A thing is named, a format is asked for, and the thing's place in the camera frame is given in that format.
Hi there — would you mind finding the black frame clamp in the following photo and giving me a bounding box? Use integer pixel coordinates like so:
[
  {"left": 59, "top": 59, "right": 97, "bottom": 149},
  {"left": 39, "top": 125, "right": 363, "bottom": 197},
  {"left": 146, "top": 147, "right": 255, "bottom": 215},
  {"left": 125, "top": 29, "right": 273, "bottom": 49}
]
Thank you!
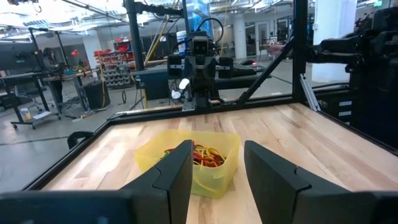
[{"left": 67, "top": 131, "right": 95, "bottom": 150}]

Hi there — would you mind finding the shelving with red bins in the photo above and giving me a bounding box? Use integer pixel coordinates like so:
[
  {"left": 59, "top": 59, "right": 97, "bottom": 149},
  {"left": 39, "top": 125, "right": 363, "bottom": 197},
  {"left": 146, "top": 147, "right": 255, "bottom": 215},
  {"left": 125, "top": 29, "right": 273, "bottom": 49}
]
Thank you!
[{"left": 93, "top": 36, "right": 137, "bottom": 90}]

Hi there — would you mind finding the long red rubber band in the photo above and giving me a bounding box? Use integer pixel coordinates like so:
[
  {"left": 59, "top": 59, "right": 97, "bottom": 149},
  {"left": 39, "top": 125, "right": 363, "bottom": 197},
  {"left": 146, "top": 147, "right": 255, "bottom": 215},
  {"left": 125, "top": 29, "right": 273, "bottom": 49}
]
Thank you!
[{"left": 163, "top": 144, "right": 227, "bottom": 169}]

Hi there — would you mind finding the black aluminium rig frame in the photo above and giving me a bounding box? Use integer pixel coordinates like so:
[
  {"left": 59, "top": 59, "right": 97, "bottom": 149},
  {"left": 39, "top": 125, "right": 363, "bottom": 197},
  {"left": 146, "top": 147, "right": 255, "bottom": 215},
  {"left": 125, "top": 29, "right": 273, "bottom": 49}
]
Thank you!
[{"left": 21, "top": 0, "right": 398, "bottom": 191}]

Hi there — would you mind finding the yellow rubber band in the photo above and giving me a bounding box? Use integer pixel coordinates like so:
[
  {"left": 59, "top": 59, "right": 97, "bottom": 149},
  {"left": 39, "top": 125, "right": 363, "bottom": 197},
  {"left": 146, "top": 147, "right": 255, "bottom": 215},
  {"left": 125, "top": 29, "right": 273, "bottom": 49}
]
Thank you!
[{"left": 193, "top": 143, "right": 225, "bottom": 166}]

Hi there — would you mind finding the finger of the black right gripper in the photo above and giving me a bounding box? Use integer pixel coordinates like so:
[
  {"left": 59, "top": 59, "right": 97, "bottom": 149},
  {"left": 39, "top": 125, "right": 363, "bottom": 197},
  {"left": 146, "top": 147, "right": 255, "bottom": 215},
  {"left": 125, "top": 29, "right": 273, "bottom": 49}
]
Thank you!
[
  {"left": 218, "top": 56, "right": 234, "bottom": 79},
  {"left": 167, "top": 55, "right": 185, "bottom": 78}
]

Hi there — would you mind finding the metal workbench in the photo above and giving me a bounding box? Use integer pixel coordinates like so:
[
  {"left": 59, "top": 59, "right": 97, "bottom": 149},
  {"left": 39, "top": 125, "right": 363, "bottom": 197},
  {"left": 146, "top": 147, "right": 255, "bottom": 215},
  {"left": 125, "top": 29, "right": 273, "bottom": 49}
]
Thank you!
[{"left": 0, "top": 67, "right": 103, "bottom": 130}]

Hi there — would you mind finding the silver aluminium bar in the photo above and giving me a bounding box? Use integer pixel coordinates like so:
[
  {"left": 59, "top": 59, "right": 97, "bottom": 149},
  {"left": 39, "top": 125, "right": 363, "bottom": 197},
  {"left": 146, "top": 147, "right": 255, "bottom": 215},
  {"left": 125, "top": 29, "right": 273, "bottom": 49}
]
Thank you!
[{"left": 299, "top": 73, "right": 322, "bottom": 113}]

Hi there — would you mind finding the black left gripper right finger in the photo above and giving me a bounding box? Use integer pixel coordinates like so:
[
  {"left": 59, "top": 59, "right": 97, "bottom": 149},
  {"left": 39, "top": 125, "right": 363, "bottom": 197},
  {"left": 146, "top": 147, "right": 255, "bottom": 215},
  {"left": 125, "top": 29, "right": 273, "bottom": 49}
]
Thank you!
[{"left": 243, "top": 140, "right": 398, "bottom": 224}]

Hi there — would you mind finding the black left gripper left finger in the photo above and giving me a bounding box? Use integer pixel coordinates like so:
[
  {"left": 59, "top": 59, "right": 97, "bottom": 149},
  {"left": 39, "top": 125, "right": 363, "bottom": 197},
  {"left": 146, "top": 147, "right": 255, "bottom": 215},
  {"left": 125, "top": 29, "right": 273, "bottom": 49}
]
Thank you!
[{"left": 0, "top": 139, "right": 194, "bottom": 224}]

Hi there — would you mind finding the yellow translucent plastic bin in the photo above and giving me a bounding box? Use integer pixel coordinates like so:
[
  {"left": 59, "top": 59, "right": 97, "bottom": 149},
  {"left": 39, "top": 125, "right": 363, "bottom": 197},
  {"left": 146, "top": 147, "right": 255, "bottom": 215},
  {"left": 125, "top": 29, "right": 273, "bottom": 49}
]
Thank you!
[{"left": 134, "top": 128, "right": 241, "bottom": 200}]

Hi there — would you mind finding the black equipment rack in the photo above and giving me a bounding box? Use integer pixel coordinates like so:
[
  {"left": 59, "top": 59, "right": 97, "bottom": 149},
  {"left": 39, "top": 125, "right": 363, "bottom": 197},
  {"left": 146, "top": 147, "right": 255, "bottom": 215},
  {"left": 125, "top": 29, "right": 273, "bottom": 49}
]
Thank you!
[{"left": 307, "top": 7, "right": 398, "bottom": 150}]

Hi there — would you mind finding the person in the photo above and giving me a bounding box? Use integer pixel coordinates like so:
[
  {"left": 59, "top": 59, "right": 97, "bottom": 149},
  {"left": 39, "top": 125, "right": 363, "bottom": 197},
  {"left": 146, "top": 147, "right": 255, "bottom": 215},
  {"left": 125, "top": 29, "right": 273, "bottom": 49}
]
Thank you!
[{"left": 42, "top": 47, "right": 65, "bottom": 106}]

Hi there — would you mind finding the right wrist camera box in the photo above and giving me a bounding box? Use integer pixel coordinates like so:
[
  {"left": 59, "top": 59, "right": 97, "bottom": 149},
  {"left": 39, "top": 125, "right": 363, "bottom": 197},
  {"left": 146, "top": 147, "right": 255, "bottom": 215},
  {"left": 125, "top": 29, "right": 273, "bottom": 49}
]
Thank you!
[{"left": 192, "top": 35, "right": 216, "bottom": 58}]

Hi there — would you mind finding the black computer tower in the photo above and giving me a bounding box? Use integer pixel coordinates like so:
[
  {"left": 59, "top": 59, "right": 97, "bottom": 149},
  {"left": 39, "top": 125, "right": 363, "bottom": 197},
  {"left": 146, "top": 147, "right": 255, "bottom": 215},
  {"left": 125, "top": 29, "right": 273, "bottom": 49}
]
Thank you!
[{"left": 83, "top": 80, "right": 111, "bottom": 110}]

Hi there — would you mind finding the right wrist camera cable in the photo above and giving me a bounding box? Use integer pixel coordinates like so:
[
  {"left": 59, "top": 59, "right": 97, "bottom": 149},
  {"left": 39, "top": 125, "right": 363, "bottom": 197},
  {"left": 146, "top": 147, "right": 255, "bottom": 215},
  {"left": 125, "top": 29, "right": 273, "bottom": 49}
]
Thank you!
[{"left": 195, "top": 17, "right": 224, "bottom": 44}]

